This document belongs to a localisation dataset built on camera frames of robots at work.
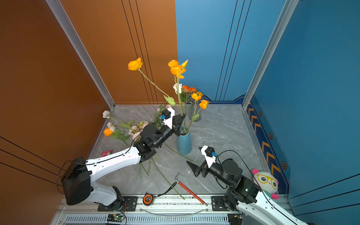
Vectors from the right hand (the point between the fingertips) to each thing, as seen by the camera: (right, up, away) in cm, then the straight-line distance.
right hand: (192, 155), depth 66 cm
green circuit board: (-39, -33, +5) cm, 52 cm away
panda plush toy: (+40, -17, +6) cm, 44 cm away
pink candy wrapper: (-55, -5, +25) cm, 61 cm away
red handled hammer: (+1, -25, +11) cm, 27 cm away
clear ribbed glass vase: (+1, +20, +5) cm, 21 cm away
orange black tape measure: (-23, -25, +6) cm, 35 cm away
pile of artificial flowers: (-47, +8, +37) cm, 61 cm away
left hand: (-4, +20, +1) cm, 20 cm away
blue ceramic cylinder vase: (-4, +2, +15) cm, 15 cm away
